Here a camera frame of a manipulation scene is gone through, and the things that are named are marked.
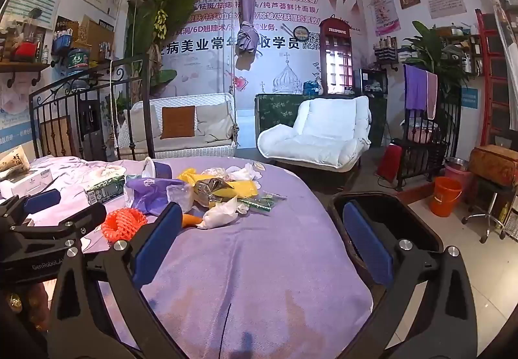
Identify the red telephone booth cabinet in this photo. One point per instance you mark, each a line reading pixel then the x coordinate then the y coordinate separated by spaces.
pixel 336 55

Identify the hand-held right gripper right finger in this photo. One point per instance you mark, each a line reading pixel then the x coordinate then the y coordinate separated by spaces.
pixel 366 237

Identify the green potted plant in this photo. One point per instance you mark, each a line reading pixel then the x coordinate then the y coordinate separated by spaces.
pixel 439 55

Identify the blue basket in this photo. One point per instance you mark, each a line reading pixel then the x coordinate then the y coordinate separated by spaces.
pixel 62 44

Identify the black trash bin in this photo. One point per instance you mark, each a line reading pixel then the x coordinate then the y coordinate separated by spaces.
pixel 404 217

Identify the pink basin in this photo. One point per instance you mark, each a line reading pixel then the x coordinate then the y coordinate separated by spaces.
pixel 459 177

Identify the metal bowl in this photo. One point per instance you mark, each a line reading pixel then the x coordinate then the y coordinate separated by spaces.
pixel 457 161

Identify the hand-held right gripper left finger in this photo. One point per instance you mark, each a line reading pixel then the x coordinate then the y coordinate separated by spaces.
pixel 158 245

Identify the orange-brown cushion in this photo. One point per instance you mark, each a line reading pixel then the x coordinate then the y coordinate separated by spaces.
pixel 178 122

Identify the clear plastic bag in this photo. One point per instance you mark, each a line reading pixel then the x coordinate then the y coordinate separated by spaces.
pixel 181 197

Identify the orange peel piece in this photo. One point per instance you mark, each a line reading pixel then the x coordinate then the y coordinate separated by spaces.
pixel 191 220

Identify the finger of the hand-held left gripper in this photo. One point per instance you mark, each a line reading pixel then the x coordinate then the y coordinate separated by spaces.
pixel 81 217
pixel 40 201

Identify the purple towel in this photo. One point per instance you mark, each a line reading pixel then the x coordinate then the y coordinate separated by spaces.
pixel 415 88

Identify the white cardboard box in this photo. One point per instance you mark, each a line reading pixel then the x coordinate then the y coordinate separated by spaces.
pixel 24 181

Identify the yellow foam fruit net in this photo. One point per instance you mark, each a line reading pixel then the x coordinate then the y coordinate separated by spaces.
pixel 187 175

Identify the blue wall sign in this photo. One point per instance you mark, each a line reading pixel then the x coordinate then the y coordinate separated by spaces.
pixel 469 98

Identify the brown cushioned stool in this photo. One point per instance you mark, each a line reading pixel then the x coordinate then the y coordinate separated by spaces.
pixel 493 164

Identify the yellow snack bag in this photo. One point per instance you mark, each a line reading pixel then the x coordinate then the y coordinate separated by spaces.
pixel 238 188

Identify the large wall poster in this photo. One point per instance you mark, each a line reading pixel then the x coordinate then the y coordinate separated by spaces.
pixel 283 19

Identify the pink towel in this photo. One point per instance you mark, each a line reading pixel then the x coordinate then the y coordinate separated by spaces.
pixel 432 94

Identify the red ladder shelf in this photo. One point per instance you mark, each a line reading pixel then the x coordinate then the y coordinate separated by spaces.
pixel 495 75

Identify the orange foam fruit net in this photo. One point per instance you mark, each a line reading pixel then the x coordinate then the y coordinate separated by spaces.
pixel 121 223

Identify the white duvet on bed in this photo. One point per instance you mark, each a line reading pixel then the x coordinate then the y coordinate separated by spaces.
pixel 319 132

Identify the wall shelf with bottles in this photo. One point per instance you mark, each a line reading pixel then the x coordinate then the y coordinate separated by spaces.
pixel 388 51

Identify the orange bucket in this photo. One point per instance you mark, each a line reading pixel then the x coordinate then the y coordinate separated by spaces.
pixel 445 197

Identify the white wicker swing seat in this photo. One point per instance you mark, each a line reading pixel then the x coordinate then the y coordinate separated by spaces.
pixel 214 124

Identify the shiny foil wrapper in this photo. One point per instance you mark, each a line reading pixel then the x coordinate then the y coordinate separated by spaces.
pixel 210 186

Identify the beige paper bag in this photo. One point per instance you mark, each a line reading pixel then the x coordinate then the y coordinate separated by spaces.
pixel 12 158

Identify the wooden wall shelf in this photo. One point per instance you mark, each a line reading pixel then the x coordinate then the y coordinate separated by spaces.
pixel 24 67

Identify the person's left hand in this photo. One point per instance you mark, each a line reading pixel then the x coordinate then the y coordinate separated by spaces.
pixel 20 302

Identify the purple towel blanket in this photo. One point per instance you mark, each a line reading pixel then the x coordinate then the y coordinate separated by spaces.
pixel 263 262

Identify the green clear snack wrapper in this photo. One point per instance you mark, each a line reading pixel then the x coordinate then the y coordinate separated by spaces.
pixel 261 204

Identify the black iron rack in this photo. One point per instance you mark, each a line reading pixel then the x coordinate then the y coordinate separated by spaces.
pixel 429 148

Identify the red plastic bucket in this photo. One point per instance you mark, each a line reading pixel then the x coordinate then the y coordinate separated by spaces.
pixel 390 162

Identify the framed picture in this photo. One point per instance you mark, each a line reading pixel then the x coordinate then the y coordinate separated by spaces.
pixel 373 80

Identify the brown cardboard box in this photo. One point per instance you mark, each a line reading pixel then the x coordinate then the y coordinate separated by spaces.
pixel 97 33

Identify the blue water jug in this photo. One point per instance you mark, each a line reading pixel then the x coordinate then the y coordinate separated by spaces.
pixel 79 58

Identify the purple plastic bag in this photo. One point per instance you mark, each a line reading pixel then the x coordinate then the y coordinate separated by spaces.
pixel 147 193

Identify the black iron bed frame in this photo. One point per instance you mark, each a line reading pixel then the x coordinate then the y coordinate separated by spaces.
pixel 149 120

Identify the large crumpled white paper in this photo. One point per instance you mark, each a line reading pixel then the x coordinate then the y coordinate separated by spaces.
pixel 218 214

